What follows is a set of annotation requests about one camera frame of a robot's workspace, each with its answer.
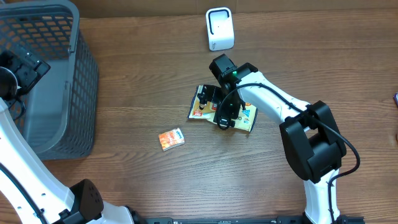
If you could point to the white barcode scanner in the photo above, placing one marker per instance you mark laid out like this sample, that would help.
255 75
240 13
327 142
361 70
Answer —
219 24

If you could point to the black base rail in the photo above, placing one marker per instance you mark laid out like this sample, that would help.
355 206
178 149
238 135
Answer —
300 219

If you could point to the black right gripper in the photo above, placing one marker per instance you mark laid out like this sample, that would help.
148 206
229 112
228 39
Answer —
234 112

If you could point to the yellow wet wipes pack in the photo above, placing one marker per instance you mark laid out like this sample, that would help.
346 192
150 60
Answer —
245 121

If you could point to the red purple pad package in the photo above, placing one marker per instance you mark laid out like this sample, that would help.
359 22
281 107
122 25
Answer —
395 98

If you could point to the small orange snack packet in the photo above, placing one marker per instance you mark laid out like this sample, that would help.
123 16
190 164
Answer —
172 138

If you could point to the dark grey plastic basket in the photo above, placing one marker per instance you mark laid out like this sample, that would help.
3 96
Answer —
59 121

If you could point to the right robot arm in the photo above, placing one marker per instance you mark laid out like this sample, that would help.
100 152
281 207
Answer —
309 133

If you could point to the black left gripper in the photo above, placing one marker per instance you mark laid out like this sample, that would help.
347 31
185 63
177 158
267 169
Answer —
31 76

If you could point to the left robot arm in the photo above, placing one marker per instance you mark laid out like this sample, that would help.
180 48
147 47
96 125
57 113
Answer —
36 195

